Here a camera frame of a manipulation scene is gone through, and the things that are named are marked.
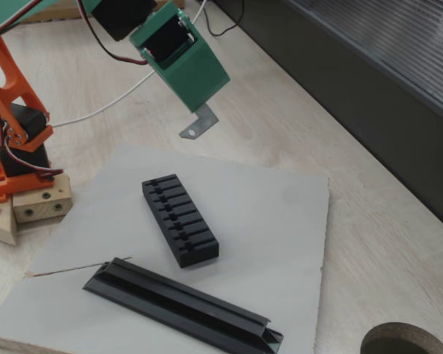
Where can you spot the light wooden base block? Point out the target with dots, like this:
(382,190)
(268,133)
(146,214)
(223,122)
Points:
(40,206)

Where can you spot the long wooden plank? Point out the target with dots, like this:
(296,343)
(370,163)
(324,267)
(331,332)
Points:
(51,16)

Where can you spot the long black rail profile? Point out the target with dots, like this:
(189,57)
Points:
(177,302)

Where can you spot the grey chipboard panel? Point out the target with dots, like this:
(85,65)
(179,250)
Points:
(273,228)

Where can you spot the black slotted holder block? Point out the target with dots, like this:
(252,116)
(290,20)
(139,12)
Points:
(184,225)

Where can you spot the window with horizontal blinds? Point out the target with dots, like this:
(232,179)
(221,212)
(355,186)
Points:
(409,44)

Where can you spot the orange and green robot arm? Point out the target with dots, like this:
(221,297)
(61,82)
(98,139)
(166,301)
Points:
(14,85)

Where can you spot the small metal angle bracket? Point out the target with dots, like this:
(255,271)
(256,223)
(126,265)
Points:
(206,118)

